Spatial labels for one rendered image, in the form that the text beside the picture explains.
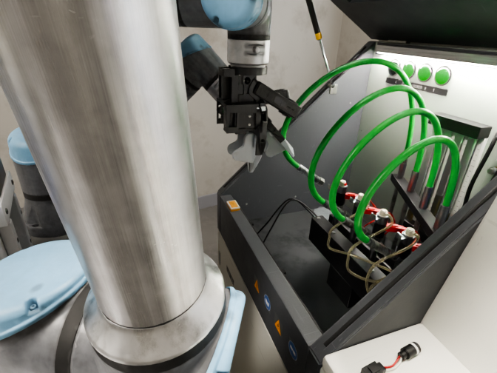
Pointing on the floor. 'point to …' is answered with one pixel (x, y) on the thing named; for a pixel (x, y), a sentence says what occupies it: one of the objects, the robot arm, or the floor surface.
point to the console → (470, 302)
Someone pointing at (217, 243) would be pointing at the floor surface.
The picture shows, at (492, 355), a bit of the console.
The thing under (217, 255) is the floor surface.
